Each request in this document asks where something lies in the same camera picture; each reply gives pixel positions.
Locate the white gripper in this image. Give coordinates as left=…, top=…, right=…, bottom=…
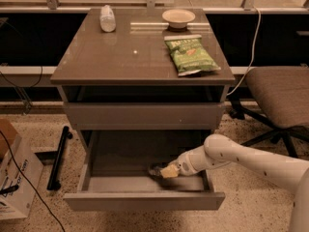
left=160, top=153, right=196, bottom=179

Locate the silver redbull can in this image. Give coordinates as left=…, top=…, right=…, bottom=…
left=148, top=162, right=169, bottom=179

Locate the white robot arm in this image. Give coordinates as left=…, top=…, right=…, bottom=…
left=159, top=134, right=309, bottom=232

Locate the open grey middle drawer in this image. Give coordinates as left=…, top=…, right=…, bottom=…
left=64, top=130, right=225, bottom=211

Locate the closed grey top drawer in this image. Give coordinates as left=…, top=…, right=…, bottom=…
left=64, top=102, right=225, bottom=131

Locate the grey drawer cabinet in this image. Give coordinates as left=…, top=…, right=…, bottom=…
left=51, top=9, right=234, bottom=137

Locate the black metal bar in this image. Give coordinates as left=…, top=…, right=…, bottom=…
left=47, top=126, right=72, bottom=190

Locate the green chip bag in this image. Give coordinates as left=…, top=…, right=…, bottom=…
left=164, top=35, right=220, bottom=76

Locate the grey office chair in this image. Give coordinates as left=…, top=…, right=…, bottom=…
left=228, top=67, right=309, bottom=158

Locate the white cardboard box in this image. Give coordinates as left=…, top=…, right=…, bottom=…
left=0, top=135, right=43, bottom=220

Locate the white ceramic bowl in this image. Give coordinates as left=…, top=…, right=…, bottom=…
left=162, top=9, right=195, bottom=29

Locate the clear plastic water bottle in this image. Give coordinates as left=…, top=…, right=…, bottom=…
left=99, top=5, right=116, bottom=33

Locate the brown cardboard box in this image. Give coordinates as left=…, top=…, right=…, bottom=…
left=0, top=119, right=17, bottom=159

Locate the black floor cable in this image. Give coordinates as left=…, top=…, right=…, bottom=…
left=0, top=130, right=66, bottom=232

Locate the black wall cable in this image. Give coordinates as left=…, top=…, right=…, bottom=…
left=0, top=65, right=44, bottom=115

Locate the white hanging cable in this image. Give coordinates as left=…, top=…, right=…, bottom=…
left=226, top=7, right=262, bottom=98

